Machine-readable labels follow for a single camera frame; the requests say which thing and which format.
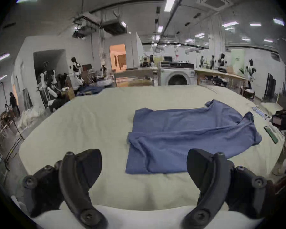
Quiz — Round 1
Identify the long wooden table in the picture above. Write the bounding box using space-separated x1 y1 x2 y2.
195 69 247 89

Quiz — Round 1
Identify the wooden counter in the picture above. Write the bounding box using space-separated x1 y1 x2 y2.
114 67 159 88

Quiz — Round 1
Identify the white washing machine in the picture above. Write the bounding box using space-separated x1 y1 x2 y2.
158 61 195 86

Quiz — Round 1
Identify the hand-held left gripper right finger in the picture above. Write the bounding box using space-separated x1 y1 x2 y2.
182 148 268 229

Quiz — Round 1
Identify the dark blue cloth pile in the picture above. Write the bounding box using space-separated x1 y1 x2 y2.
76 86 105 96

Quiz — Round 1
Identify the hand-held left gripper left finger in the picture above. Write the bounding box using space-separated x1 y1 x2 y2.
23 149 108 229

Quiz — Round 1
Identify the green flat card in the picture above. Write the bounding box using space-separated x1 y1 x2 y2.
264 126 280 144

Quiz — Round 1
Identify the blue shirt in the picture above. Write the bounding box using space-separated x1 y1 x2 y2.
126 99 262 175

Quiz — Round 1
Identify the black upright panel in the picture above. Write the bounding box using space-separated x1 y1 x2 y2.
266 73 276 100

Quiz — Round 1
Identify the black device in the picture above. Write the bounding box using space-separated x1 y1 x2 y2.
271 111 286 131

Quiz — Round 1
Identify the white and black humanoid robot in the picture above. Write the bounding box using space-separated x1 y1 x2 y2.
217 53 228 73
38 69 63 109
245 59 257 90
71 57 85 86

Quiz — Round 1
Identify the clear plastic packet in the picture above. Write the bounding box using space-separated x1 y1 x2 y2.
251 106 270 121

